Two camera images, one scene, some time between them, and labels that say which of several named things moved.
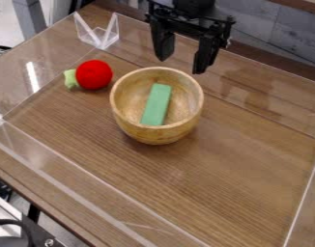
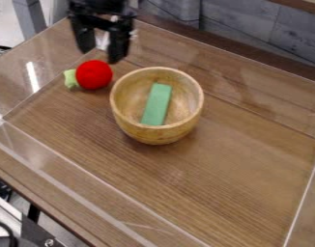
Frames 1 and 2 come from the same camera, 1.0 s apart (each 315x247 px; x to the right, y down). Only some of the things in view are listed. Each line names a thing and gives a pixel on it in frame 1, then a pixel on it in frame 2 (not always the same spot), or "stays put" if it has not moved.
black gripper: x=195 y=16 to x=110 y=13
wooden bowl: x=157 y=103 stays put
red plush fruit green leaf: x=91 y=74 stays put
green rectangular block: x=155 y=108 stays put
